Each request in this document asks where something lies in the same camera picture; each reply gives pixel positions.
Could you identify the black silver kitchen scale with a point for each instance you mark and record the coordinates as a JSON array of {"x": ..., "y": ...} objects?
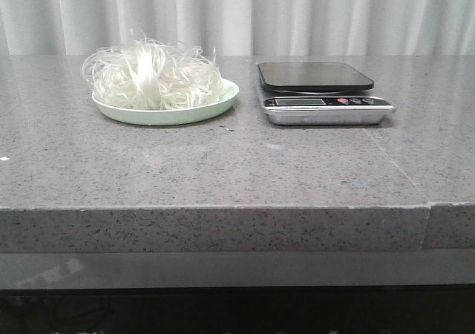
[{"x": 318, "y": 93}]

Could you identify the white pleated curtain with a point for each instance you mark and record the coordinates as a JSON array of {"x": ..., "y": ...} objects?
[{"x": 243, "y": 27}]

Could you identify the white vermicelli noodle bundle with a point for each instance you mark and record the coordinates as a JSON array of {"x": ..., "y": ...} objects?
[{"x": 145, "y": 74}]

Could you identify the light green round plate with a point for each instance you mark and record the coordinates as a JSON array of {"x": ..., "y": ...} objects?
[{"x": 176, "y": 116}]

